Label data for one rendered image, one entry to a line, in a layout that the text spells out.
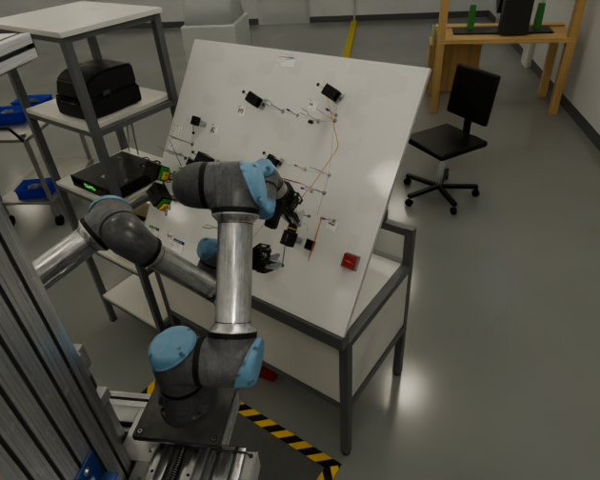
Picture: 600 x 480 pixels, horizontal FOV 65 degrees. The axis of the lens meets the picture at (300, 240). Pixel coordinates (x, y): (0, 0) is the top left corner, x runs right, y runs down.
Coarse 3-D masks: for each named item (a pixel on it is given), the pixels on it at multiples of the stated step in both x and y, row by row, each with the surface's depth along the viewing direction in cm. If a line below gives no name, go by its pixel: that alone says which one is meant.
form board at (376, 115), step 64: (192, 64) 224; (256, 64) 205; (320, 64) 189; (384, 64) 175; (256, 128) 203; (320, 128) 187; (384, 128) 173; (320, 192) 185; (384, 192) 171; (192, 256) 216; (320, 256) 183; (320, 320) 181
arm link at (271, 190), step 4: (268, 184) 153; (272, 184) 154; (268, 188) 152; (272, 188) 153; (276, 188) 156; (268, 192) 151; (272, 192) 153; (268, 196) 151; (272, 196) 152; (268, 200) 150; (272, 200) 151; (268, 204) 150; (272, 204) 151; (268, 208) 149; (272, 208) 151; (260, 212) 150; (264, 212) 150; (268, 212) 150; (272, 212) 151; (260, 216) 152; (264, 216) 152; (268, 216) 152
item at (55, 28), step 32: (0, 32) 205; (32, 32) 188; (64, 32) 179; (96, 32) 190; (160, 32) 214; (160, 64) 223; (160, 96) 231; (32, 128) 234; (64, 128) 216; (96, 128) 202; (160, 160) 265; (64, 192) 258; (128, 288) 304; (160, 320) 271
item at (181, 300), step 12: (168, 288) 249; (180, 288) 241; (168, 300) 257; (180, 300) 248; (192, 300) 240; (204, 300) 232; (180, 312) 256; (192, 312) 247; (204, 312) 239; (204, 324) 246
